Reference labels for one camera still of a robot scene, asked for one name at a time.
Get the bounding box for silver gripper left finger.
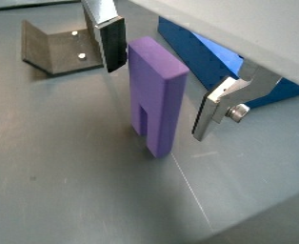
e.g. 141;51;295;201
81;0;127;72

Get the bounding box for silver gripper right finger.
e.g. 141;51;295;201
192;59;283;141

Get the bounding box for purple double-square peg block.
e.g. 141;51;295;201
128;36;189;157

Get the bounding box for blue foam shape board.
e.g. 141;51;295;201
157;17;299;109

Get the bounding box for dark olive arch block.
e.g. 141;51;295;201
21;20;103;76

